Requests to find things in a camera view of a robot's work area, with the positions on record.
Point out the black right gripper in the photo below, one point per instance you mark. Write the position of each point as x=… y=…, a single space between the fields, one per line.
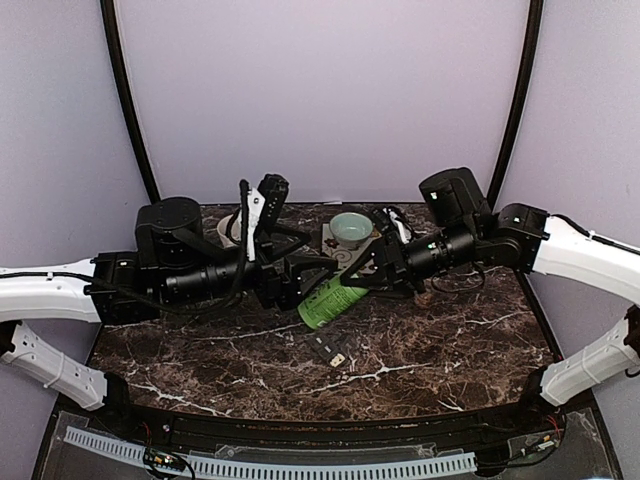
x=397 y=264

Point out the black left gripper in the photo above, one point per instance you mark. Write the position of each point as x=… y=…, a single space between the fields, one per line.
x=288 y=291

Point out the green labelled supplement bottle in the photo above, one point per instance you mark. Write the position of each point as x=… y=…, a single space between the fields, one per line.
x=328 y=301

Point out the clear pill bottle green label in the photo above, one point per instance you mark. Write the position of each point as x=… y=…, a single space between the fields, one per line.
x=423 y=300

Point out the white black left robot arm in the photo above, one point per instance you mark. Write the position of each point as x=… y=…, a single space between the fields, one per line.
x=174 y=269

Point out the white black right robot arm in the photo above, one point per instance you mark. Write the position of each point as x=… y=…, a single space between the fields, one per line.
x=525 y=239

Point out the square floral ceramic plate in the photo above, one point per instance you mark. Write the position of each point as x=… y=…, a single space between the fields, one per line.
x=345 y=257

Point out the light green ceramic bowl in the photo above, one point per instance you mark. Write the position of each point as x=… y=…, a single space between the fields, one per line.
x=351 y=229

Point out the white floral ceramic mug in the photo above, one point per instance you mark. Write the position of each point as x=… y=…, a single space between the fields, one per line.
x=229 y=231

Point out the white slotted cable duct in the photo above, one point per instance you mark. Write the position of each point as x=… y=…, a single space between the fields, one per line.
x=252 y=463

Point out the black right frame post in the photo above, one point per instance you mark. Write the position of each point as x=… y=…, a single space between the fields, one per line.
x=520 y=94

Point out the black frame post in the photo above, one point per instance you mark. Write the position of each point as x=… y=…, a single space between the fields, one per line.
x=520 y=94
x=126 y=100

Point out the black left frame post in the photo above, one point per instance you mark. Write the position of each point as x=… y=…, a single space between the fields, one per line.
x=126 y=100

